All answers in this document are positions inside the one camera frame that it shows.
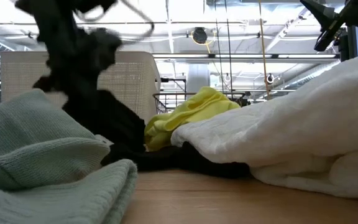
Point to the white lace cloth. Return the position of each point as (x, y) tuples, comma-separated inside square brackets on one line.
[(306, 124)]

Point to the white building column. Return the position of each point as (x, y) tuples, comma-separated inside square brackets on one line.
[(197, 77)]

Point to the long ceiling light fixture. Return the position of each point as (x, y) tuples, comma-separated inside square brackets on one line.
[(244, 56)]

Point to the black equipment box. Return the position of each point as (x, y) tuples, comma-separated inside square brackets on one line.
[(242, 101)]

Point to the white perforated plastic basket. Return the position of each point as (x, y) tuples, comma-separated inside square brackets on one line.
[(135, 81)]

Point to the yellow cloth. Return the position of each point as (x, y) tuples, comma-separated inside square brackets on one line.
[(191, 109)]

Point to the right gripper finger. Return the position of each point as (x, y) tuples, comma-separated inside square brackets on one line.
[(329, 35), (323, 12)]

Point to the black metal stand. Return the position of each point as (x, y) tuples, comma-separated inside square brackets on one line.
[(174, 80)]

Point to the pale green knit cloth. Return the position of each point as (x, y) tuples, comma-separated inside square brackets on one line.
[(26, 140)]

